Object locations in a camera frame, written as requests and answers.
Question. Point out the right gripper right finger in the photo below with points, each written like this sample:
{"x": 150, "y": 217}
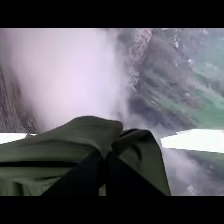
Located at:
{"x": 126, "y": 183}

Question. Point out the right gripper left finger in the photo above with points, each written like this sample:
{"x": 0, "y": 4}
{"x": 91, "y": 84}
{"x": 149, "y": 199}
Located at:
{"x": 83, "y": 180}

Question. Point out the green garment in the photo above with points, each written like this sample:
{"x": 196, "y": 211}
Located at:
{"x": 66, "y": 143}

